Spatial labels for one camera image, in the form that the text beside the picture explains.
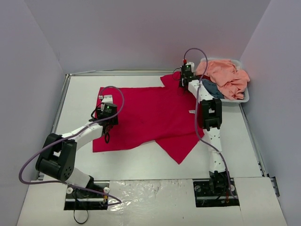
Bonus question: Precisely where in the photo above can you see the crimson red t shirt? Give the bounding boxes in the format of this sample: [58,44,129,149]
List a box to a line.
[92,75,198,164]

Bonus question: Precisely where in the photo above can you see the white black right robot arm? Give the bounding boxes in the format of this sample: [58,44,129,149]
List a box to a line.
[179,63,229,194]

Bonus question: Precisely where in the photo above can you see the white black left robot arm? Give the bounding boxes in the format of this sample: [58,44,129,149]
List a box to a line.
[35,103,118,197]

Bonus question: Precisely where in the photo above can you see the teal blue t shirt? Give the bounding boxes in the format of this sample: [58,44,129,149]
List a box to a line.
[202,79,224,99]

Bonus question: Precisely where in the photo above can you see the salmon pink t shirt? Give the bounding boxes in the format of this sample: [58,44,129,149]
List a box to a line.
[195,58,251,101]

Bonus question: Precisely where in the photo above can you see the white plastic laundry basket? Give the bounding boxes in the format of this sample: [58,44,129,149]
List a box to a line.
[199,56,250,107]

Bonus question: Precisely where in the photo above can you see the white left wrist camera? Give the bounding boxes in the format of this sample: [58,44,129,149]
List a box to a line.
[98,95,113,104]

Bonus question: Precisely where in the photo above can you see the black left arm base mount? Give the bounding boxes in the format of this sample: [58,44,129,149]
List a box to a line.
[63,186,108,210]

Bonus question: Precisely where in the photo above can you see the black cable loop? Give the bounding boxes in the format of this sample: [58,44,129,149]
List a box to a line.
[73,207,89,224]

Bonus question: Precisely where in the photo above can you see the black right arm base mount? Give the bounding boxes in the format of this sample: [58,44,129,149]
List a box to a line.
[193,179,240,208]

